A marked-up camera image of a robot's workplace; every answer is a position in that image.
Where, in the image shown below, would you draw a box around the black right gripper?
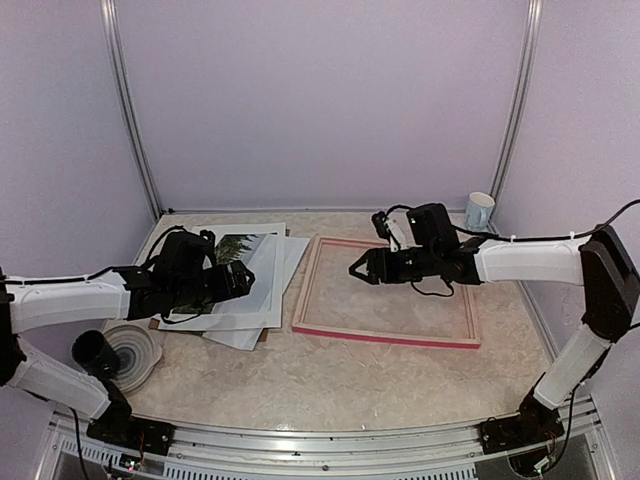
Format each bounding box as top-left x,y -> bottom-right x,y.
349,244 -> 440,284

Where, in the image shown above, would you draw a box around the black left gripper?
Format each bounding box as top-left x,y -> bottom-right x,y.
171,259 -> 254,309

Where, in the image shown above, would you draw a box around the pink wooden picture frame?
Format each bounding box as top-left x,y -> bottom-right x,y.
291,235 -> 481,349

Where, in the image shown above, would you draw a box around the white photo mat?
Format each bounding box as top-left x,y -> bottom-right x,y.
190,222 -> 286,240

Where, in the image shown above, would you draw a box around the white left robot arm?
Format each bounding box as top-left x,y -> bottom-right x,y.
1,229 -> 255,445

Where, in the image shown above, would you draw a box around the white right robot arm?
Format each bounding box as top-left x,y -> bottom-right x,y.
349,203 -> 639,444

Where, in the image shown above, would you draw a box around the green landscape photo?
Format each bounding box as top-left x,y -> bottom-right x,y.
171,300 -> 215,316

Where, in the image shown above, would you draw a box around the forest landscape photo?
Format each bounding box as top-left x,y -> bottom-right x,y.
215,233 -> 267,267

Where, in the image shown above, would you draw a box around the white paper sheets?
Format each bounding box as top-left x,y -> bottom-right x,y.
157,232 -> 308,351

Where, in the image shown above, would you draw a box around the light blue mug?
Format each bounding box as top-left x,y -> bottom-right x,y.
465,192 -> 495,232

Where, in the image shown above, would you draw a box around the black cup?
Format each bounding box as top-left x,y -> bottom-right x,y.
71,330 -> 121,378

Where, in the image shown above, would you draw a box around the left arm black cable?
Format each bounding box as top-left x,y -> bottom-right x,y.
0,227 -> 186,291

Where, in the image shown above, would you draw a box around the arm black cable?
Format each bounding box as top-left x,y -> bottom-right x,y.
372,198 -> 640,296
0,227 -> 186,291

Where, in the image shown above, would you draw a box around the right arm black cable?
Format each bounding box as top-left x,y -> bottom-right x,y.
372,198 -> 640,296

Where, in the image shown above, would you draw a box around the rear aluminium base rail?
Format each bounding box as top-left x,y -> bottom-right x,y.
159,204 -> 469,216

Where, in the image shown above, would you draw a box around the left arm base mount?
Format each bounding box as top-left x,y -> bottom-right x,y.
86,381 -> 176,456

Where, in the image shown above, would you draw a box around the front aluminium rail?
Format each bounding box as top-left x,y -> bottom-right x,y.
34,394 -> 616,480

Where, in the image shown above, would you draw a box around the left aluminium corner post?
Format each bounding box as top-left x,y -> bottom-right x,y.
100,0 -> 163,221

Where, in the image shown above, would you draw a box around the aluminium corner post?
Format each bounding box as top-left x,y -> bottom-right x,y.
489,0 -> 544,199
100,0 -> 163,221

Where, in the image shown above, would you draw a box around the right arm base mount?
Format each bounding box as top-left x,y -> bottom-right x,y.
478,389 -> 565,455

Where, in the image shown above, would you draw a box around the right aluminium corner post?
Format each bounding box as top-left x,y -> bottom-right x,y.
489,0 -> 544,199

